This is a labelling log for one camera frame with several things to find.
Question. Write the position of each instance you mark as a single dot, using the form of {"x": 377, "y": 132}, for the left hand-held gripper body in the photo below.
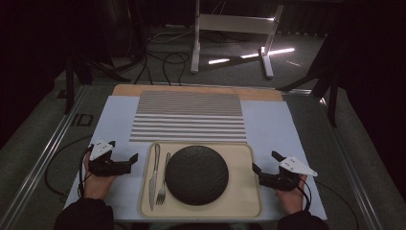
{"x": 108, "y": 167}

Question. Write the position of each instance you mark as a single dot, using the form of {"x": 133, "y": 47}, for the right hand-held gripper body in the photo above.
{"x": 295, "y": 166}

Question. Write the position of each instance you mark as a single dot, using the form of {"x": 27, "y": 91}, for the beige tray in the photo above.
{"x": 242, "y": 191}

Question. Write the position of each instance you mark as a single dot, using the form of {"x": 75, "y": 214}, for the silver table knife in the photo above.
{"x": 153, "y": 185}

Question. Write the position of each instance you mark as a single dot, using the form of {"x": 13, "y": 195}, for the silver fork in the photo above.
{"x": 161, "y": 195}

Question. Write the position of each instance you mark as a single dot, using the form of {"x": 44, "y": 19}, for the black round plate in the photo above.
{"x": 197, "y": 175}

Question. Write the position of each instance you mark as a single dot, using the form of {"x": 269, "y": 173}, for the person's left hand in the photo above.
{"x": 97, "y": 188}

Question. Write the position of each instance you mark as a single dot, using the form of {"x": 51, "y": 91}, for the person's right hand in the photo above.
{"x": 292, "y": 201}

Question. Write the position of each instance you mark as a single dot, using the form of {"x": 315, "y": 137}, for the light blue table sheet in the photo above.
{"x": 115, "y": 121}

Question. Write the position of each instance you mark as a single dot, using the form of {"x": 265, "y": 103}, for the wooden table board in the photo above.
{"x": 255, "y": 94}

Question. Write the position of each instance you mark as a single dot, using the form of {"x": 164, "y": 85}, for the black tripod stand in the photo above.
{"x": 69, "y": 83}
{"x": 332, "y": 96}

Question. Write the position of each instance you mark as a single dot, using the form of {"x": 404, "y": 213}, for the striped placemat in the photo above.
{"x": 188, "y": 108}

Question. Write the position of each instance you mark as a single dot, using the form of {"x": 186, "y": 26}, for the white metal stand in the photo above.
{"x": 236, "y": 24}

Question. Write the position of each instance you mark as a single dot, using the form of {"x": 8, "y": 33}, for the dark curtain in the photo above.
{"x": 306, "y": 19}

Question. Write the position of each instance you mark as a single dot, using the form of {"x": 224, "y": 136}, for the black floor bracket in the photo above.
{"x": 82, "y": 119}

